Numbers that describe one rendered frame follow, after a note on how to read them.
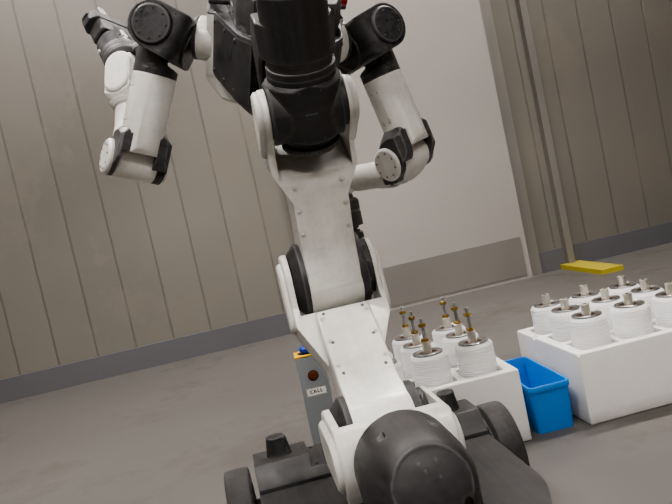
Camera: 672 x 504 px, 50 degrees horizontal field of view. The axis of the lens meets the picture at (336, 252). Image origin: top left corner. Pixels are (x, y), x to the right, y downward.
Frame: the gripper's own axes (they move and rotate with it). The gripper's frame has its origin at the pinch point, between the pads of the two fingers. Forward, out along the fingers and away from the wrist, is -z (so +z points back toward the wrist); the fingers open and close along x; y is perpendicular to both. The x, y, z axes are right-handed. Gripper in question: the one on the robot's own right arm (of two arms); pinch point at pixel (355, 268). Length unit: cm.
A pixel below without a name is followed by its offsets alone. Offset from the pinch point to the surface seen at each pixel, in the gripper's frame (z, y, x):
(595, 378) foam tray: -37, -40, -35
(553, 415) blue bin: -45, -30, -29
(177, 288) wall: -10, -1, 218
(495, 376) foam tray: -31.1, -17.5, -26.7
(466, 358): -26.2, -14.1, -21.1
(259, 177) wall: 38, -54, 201
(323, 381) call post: -24.4, 17.9, -5.4
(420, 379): -28.7, -2.8, -16.5
